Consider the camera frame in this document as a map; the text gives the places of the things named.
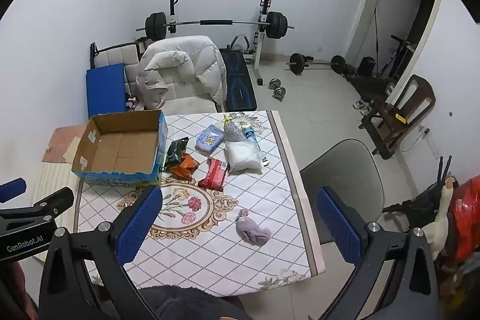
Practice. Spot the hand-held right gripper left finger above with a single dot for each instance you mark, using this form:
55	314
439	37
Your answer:
138	226

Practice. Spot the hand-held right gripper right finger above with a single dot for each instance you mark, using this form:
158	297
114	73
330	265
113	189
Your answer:
339	226

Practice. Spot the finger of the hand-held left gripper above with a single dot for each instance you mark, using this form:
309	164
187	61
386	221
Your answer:
56	200
13	189

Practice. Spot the orange snack packet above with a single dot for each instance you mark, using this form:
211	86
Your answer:
185	167

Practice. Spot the cardboard box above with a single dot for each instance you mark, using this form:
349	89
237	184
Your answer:
120	151

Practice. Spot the green snack packet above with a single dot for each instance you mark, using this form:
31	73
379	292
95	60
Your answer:
176	151

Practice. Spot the purple cloth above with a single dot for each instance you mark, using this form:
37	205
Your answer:
252	230

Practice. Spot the red snack packet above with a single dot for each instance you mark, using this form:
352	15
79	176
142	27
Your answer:
213	174

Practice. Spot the blue tissue pack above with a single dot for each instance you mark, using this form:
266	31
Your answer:
210	138

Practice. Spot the white powder bag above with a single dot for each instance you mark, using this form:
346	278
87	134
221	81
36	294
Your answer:
243	157

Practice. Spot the small water bottle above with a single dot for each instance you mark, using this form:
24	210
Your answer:
250	134

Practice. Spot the cream striped mat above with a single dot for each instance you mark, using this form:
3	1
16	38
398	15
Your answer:
50	185

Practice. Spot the tan paper sheet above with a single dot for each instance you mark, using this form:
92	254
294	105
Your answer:
71	151

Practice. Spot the grey plastic chair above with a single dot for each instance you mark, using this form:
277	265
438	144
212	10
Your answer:
348	166

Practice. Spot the floral printed tablecloth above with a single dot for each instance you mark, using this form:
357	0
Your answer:
225	260

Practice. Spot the person's dark fleece clothing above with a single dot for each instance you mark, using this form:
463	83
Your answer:
191	303

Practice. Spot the white plush duck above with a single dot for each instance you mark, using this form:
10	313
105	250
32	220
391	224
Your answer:
442	226

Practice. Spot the white shoe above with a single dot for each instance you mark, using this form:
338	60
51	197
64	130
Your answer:
359	104
366	110

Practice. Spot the blue folded mat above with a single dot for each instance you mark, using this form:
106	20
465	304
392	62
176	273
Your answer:
105	89

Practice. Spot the red and white small packet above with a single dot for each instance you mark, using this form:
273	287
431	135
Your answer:
132	103

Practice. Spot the red plastic bag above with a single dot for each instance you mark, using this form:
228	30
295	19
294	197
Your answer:
467	215

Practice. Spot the dark wooden chair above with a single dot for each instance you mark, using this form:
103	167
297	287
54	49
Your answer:
408	106

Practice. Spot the black floor mat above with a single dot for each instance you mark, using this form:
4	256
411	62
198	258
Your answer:
369	85

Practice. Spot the chrome dumbbell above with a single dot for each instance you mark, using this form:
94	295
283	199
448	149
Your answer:
275	83
279	93

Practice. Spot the beige padded panel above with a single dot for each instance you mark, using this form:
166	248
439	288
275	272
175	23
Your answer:
116	55

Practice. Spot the black bag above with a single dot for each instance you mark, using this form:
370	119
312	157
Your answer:
365	66

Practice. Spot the white puffer jacket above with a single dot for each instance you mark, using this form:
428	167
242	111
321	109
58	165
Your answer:
180	69

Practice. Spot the short barbell with black plates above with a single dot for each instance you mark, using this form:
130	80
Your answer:
298	62

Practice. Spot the black weight bench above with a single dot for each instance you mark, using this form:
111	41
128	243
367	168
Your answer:
238	84

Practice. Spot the black exercise machine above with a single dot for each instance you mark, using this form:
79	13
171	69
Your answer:
399	54

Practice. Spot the white barbell rack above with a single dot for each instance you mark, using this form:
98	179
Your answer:
262	42

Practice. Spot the long barbell with black plates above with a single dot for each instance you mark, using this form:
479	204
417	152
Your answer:
215	22

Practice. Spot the black folding frame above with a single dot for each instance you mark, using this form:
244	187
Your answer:
420	205

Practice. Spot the white door frame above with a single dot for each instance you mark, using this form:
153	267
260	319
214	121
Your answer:
437	5

